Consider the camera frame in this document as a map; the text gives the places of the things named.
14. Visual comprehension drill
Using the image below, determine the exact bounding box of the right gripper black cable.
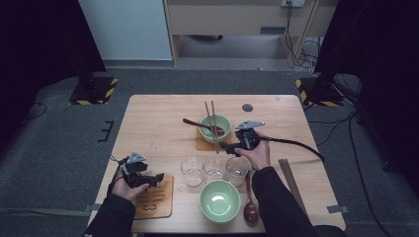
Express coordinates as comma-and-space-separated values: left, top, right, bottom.
260, 135, 326, 163

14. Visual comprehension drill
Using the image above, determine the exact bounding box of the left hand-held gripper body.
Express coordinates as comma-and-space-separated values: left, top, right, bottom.
119, 151, 148, 189

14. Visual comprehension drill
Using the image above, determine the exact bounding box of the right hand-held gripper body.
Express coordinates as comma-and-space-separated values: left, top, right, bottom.
235, 119, 267, 151

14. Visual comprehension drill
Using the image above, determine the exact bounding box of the clear drinking glass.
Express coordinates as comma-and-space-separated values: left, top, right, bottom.
202, 157, 228, 183
225, 156, 250, 187
180, 157, 205, 188

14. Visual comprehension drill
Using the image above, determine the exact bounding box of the person's right hand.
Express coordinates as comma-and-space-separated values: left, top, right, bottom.
234, 131, 272, 172

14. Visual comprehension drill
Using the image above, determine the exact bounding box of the light wooden desk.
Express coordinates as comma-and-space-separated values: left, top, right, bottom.
162, 0, 340, 68

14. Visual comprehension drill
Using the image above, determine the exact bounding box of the striped black stand base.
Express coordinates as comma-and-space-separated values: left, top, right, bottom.
68, 76, 120, 107
294, 77, 345, 108

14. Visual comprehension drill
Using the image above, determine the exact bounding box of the white panel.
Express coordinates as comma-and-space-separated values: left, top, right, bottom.
78, 0, 175, 62

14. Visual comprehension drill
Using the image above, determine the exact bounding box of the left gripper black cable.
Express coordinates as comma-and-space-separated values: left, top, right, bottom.
108, 155, 127, 196

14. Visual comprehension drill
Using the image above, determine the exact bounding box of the tangle of black cables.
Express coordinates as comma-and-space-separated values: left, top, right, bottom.
284, 1, 323, 72

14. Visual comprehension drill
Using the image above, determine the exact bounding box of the grey wall socket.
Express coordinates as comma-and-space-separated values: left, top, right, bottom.
281, 0, 306, 9

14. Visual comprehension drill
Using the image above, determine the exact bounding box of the dark curtain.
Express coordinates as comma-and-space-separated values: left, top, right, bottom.
314, 0, 419, 198
0, 0, 107, 156

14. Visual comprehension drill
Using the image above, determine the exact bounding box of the carved wooden trivet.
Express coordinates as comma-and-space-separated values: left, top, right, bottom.
133, 174, 175, 220
195, 126, 233, 152

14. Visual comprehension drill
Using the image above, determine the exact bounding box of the black floor cable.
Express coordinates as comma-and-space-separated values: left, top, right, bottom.
307, 112, 359, 147
28, 102, 48, 121
347, 112, 394, 237

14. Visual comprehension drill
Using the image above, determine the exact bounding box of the green ceramic bowl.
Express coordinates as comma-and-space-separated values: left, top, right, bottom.
199, 179, 242, 225
198, 113, 232, 145

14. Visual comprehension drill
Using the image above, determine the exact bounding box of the reddish brown wooden spoon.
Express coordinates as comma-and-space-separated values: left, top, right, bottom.
242, 171, 259, 228
182, 118, 226, 137

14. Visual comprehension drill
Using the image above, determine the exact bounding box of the person's left hand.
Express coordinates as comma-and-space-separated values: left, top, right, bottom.
112, 177, 150, 203

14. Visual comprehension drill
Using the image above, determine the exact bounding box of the chopstick pair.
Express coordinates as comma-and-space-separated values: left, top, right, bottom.
204, 101, 220, 155

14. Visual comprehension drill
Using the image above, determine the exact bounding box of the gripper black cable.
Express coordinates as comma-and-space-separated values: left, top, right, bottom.
108, 155, 127, 196
260, 135, 326, 163

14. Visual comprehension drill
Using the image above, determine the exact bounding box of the bundle of wooden chopsticks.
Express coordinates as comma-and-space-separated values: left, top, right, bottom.
278, 158, 309, 216

